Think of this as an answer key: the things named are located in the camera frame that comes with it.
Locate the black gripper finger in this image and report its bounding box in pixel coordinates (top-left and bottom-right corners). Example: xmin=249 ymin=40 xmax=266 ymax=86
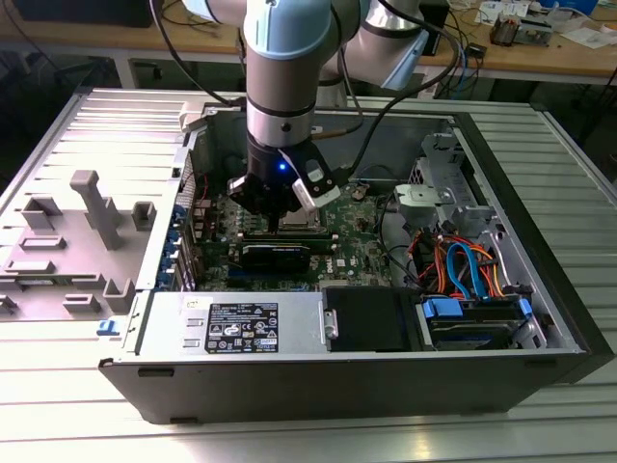
xmin=228 ymin=174 xmax=282 ymax=236

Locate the metal socket cover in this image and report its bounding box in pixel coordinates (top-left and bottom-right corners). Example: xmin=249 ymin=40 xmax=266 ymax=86
xmin=281 ymin=207 xmax=320 ymax=233

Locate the black graphics card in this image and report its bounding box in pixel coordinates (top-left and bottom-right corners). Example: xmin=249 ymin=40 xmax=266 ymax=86
xmin=238 ymin=240 xmax=312 ymax=276

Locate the white case latch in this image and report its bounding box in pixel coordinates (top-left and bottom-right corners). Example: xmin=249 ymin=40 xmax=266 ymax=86
xmin=177 ymin=100 xmax=216 ymax=134

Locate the green motherboard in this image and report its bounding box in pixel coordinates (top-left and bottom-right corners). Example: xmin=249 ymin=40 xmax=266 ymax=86
xmin=192 ymin=180 xmax=401 ymax=293

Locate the silver power supply with label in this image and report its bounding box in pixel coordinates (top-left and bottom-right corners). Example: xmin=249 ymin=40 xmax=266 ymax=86
xmin=137 ymin=291 xmax=327 ymax=356

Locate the silver drive cage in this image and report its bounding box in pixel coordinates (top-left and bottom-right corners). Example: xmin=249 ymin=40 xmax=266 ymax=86
xmin=407 ymin=132 xmax=512 ymax=252

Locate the grey parts rack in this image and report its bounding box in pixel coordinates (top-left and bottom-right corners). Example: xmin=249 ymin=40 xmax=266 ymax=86
xmin=0 ymin=168 xmax=158 ymax=322

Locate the black PC case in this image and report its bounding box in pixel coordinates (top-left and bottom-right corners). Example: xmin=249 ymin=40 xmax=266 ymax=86
xmin=98 ymin=98 xmax=616 ymax=425

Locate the black upright speaker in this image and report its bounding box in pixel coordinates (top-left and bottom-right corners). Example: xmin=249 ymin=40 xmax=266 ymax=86
xmin=423 ymin=0 xmax=452 ymax=57

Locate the large black box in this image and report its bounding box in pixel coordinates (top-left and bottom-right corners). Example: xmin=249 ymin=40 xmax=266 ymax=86
xmin=12 ymin=0 xmax=158 ymax=28

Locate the hard disk in blue carrier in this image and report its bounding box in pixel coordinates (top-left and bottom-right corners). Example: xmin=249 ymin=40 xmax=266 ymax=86
xmin=416 ymin=296 xmax=534 ymax=351

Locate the printed leaflet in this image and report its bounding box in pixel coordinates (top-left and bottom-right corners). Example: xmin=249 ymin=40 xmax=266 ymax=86
xmin=474 ymin=2 xmax=529 ymax=25

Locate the small finned metal device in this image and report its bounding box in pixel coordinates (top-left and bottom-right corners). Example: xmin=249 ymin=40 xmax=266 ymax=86
xmin=490 ymin=13 xmax=521 ymax=48

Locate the wooden workbench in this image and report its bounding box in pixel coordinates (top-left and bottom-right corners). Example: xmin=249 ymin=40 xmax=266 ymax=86
xmin=0 ymin=0 xmax=617 ymax=91

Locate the grey electronics box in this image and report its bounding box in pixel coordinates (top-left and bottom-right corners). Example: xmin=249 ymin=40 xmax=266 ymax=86
xmin=518 ymin=14 xmax=553 ymax=48

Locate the white paper sheet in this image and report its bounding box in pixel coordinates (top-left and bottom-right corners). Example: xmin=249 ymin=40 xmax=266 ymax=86
xmin=558 ymin=26 xmax=617 ymax=49

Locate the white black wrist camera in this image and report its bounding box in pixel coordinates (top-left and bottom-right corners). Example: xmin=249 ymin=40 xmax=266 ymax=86
xmin=277 ymin=144 xmax=342 ymax=209

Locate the black wire in case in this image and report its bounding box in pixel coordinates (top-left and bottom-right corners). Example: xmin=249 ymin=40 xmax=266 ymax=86
xmin=377 ymin=190 xmax=423 ymax=293

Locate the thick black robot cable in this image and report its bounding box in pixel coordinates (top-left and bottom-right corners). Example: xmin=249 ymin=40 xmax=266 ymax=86
xmin=336 ymin=0 xmax=465 ymax=163

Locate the silver metal bracket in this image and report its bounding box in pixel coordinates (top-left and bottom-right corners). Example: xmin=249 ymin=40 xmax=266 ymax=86
xmin=392 ymin=182 xmax=457 ymax=218

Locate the blue wire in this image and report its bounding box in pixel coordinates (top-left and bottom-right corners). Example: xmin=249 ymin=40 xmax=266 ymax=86
xmin=445 ymin=243 xmax=488 ymax=303

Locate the blue desk cable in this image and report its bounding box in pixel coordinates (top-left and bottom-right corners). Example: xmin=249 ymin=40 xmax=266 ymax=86
xmin=460 ymin=41 xmax=471 ymax=93

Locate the orange wire bundle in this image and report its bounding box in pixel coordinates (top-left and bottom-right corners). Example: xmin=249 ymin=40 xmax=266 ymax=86
xmin=409 ymin=231 xmax=512 ymax=300

